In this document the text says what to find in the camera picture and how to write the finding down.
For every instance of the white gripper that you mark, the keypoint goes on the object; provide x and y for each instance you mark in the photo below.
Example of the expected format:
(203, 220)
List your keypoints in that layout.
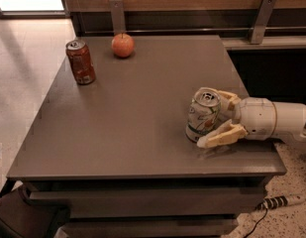
(256, 117)

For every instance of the white green 7up can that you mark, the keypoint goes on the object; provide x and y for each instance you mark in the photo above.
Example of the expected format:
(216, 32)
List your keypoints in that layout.
(203, 113)

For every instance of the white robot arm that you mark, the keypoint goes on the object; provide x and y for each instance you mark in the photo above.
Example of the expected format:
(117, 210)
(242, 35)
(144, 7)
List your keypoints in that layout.
(290, 126)

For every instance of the red apple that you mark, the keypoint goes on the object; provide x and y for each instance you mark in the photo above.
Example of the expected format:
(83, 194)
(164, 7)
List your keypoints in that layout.
(123, 45)

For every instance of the red orange soda can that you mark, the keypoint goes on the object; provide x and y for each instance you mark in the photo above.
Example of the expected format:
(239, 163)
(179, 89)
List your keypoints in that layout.
(80, 62)

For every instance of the white power strip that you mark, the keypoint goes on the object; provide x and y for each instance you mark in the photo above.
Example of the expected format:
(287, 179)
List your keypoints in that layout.
(280, 201)

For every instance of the grey upper drawer front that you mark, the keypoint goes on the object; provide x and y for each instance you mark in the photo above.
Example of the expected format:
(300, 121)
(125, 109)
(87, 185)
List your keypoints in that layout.
(155, 202)

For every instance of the grey drawer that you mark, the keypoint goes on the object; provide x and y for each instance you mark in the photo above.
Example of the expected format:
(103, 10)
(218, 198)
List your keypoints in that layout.
(155, 202)
(186, 228)

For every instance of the grey lower drawer front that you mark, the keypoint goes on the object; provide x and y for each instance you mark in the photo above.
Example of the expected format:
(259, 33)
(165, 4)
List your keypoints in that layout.
(186, 228)

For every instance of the dark chair seat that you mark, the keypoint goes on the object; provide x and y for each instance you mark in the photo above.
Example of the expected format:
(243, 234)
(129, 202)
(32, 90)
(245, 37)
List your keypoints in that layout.
(22, 218)

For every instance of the horizontal metal rail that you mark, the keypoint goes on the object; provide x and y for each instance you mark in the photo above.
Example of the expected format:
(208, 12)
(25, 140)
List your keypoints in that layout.
(215, 31)

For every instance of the right metal wall bracket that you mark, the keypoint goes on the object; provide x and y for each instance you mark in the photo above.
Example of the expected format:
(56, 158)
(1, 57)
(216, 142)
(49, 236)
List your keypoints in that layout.
(262, 17)

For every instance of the metal wall bracket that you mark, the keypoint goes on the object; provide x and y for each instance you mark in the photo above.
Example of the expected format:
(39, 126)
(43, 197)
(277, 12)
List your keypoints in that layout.
(117, 16)
(262, 17)

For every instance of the left metal wall bracket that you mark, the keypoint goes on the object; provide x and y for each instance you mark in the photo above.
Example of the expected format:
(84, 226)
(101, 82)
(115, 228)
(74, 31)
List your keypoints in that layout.
(117, 16)

